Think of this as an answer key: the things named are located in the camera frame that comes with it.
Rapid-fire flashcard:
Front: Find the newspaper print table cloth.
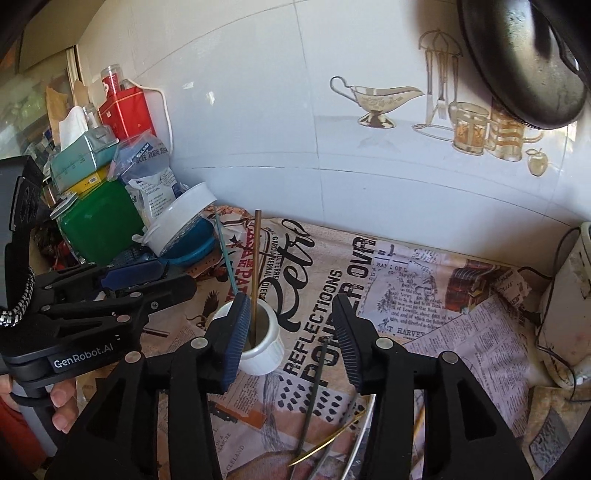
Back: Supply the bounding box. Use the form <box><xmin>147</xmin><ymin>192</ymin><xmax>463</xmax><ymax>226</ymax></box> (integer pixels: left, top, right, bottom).
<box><xmin>76</xmin><ymin>205</ymin><xmax>543</xmax><ymax>480</ymax></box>

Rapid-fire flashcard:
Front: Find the yellow box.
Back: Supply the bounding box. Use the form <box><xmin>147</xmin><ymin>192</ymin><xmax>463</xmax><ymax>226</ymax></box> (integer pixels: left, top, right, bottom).
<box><xmin>75</xmin><ymin>167</ymin><xmax>115</xmax><ymax>195</ymax></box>

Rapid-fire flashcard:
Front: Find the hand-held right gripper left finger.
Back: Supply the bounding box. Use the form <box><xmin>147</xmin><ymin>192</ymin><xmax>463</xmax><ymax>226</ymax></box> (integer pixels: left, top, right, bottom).
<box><xmin>44</xmin><ymin>293</ymin><xmax>252</xmax><ymax>480</ymax></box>

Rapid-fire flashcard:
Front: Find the brown paper bag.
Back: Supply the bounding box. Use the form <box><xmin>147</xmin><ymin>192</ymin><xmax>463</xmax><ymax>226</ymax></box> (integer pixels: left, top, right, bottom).
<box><xmin>45</xmin><ymin>80</ymin><xmax>88</xmax><ymax>136</ymax></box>

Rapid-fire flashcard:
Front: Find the black chopstick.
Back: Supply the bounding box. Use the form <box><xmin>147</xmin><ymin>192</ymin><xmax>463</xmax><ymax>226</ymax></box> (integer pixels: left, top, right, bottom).
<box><xmin>292</xmin><ymin>339</ymin><xmax>330</xmax><ymax>463</ymax></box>

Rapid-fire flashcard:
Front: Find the teal chopstick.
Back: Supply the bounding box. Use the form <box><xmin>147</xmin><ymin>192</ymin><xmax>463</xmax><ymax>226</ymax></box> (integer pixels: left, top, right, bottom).
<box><xmin>213</xmin><ymin>208</ymin><xmax>242</xmax><ymax>298</ymax></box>

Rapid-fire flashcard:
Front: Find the white cord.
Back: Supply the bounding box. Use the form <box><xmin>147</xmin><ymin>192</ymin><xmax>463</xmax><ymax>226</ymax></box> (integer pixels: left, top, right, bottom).
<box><xmin>124</xmin><ymin>78</ymin><xmax>175</xmax><ymax>160</ymax></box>

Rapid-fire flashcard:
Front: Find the person's left hand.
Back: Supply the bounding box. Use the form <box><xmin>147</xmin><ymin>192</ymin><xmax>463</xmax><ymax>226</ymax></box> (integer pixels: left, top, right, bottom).
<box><xmin>0</xmin><ymin>374</ymin><xmax>80</xmax><ymax>435</ymax></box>

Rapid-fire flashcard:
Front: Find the clear blue zip bag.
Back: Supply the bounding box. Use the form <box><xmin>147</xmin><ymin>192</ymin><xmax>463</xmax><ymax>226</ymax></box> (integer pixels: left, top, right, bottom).
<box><xmin>111</xmin><ymin>131</ymin><xmax>171</xmax><ymax>184</ymax></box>

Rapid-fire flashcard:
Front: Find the white printed food packet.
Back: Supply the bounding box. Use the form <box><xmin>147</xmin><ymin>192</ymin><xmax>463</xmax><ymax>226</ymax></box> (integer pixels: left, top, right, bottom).
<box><xmin>126</xmin><ymin>167</ymin><xmax>190</xmax><ymax>228</ymax></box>

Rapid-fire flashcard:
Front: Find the black white braided cable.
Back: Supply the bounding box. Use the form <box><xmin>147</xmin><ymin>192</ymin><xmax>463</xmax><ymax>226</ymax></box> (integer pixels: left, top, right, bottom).
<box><xmin>0</xmin><ymin>265</ymin><xmax>37</xmax><ymax>328</ymax></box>

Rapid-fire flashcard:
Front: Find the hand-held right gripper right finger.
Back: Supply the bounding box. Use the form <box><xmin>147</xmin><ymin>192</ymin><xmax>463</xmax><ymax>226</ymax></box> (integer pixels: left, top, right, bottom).
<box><xmin>331</xmin><ymin>294</ymin><xmax>536</xmax><ymax>480</ymax></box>

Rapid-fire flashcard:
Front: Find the teal tissue box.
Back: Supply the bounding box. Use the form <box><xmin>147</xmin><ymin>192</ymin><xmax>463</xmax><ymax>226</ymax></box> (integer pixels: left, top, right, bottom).
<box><xmin>50</xmin><ymin>106</ymin><xmax>122</xmax><ymax>190</ymax></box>

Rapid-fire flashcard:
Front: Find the blue bowl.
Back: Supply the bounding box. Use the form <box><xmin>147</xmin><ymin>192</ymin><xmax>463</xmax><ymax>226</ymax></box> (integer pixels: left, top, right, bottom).
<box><xmin>159</xmin><ymin>217</ymin><xmax>218</xmax><ymax>268</ymax></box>

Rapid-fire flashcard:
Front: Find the brown chopstick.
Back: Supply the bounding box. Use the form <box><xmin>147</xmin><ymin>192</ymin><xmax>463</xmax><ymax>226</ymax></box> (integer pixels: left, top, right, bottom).
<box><xmin>249</xmin><ymin>210</ymin><xmax>263</xmax><ymax>348</ymax></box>

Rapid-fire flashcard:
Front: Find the white kitchen appliance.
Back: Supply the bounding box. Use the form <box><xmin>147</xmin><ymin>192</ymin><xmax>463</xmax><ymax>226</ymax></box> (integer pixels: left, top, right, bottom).
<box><xmin>536</xmin><ymin>222</ymin><xmax>591</xmax><ymax>389</ymax></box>

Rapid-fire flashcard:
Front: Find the white bowl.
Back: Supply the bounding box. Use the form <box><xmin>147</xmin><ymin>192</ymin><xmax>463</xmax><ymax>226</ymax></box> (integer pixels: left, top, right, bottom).
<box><xmin>133</xmin><ymin>181</ymin><xmax>219</xmax><ymax>258</ymax></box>

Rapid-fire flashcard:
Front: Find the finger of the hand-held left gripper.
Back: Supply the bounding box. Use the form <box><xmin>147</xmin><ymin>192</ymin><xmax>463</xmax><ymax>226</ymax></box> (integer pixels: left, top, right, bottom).
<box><xmin>45</xmin><ymin>275</ymin><xmax>198</xmax><ymax>343</ymax></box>
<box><xmin>31</xmin><ymin>257</ymin><xmax>168</xmax><ymax>302</ymax></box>

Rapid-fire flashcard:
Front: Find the silver chopstick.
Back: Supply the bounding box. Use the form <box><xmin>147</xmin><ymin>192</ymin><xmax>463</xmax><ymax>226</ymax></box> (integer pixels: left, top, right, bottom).
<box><xmin>318</xmin><ymin>401</ymin><xmax>359</xmax><ymax>467</ymax></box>

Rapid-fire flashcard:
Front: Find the clear plastic cup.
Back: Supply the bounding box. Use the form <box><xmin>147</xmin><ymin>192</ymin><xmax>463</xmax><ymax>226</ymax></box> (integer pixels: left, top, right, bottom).
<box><xmin>100</xmin><ymin>66</ymin><xmax>127</xmax><ymax>100</ymax></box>

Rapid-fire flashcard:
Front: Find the white ribbed ramekin cup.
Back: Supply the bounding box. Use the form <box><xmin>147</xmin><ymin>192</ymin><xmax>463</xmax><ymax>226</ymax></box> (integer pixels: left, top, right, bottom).
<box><xmin>206</xmin><ymin>300</ymin><xmax>286</xmax><ymax>376</ymax></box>

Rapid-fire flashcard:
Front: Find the black frying pan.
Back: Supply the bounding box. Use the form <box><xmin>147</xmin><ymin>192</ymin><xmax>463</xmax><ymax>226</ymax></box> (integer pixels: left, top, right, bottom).
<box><xmin>456</xmin><ymin>0</ymin><xmax>588</xmax><ymax>130</ymax></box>

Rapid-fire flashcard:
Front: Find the gold spoon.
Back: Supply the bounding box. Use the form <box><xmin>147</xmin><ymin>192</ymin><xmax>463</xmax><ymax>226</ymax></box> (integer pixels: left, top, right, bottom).
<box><xmin>287</xmin><ymin>412</ymin><xmax>366</xmax><ymax>467</ymax></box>

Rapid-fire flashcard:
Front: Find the green plastic container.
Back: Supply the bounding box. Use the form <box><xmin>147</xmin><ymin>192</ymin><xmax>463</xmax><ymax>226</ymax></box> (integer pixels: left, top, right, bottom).
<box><xmin>56</xmin><ymin>180</ymin><xmax>146</xmax><ymax>267</ymax></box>

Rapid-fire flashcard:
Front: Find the red tin box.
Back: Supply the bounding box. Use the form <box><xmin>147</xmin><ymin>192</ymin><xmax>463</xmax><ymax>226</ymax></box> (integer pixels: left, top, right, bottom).
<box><xmin>98</xmin><ymin>85</ymin><xmax>155</xmax><ymax>141</ymax></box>

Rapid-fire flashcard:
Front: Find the black power cable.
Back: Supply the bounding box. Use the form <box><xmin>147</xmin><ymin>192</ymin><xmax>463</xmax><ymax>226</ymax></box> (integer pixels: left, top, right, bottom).
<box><xmin>516</xmin><ymin>227</ymin><xmax>583</xmax><ymax>400</ymax></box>

